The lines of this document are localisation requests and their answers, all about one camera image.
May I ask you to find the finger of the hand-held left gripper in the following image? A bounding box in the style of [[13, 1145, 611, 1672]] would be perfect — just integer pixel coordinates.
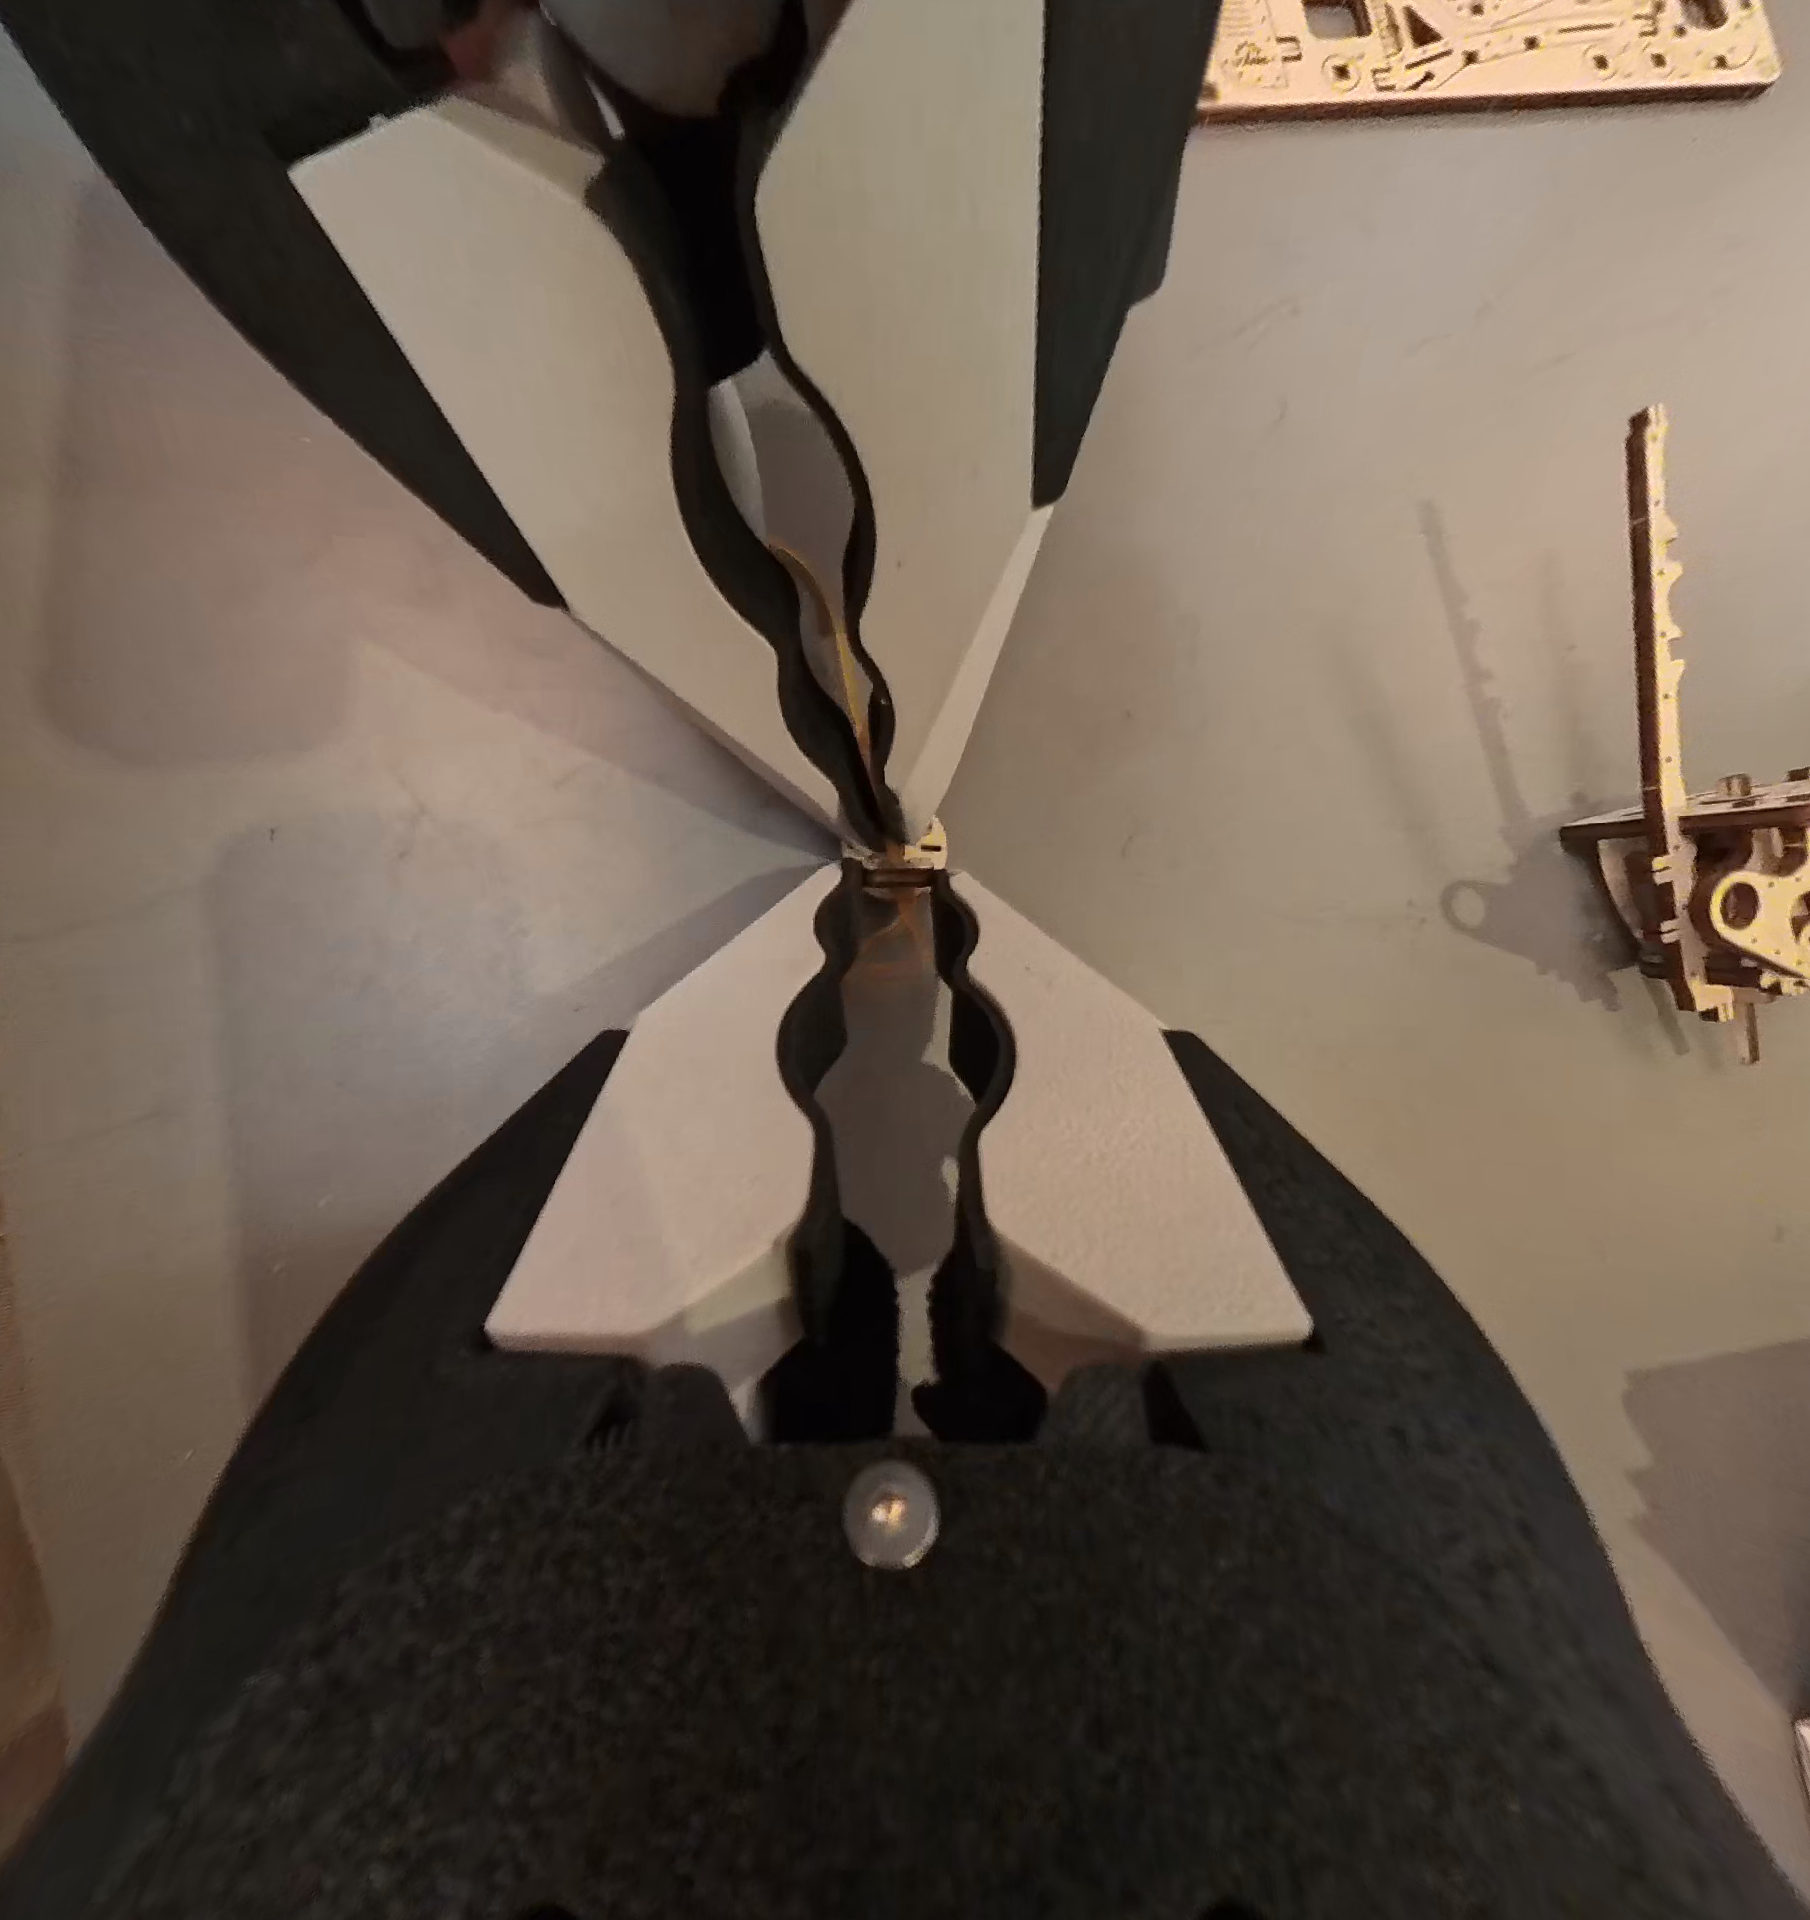
[[287, 103, 889, 852], [754, 0, 1060, 840]]

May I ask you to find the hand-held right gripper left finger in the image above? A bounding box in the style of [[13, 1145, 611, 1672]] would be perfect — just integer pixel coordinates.
[[483, 866, 908, 1442]]

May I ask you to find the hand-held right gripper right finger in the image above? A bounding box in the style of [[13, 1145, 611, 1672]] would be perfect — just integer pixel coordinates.
[[915, 882, 1317, 1439]]

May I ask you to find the tan rubber band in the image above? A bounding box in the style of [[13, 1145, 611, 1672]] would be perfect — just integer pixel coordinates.
[[767, 533, 884, 782]]

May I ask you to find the wooden model assembly with lever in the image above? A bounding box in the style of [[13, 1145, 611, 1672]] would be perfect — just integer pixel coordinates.
[[1561, 404, 1810, 1068]]

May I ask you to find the laser-cut wooden parts sheet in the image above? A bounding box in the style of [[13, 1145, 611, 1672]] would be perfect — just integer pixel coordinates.
[[1197, 0, 1784, 123]]

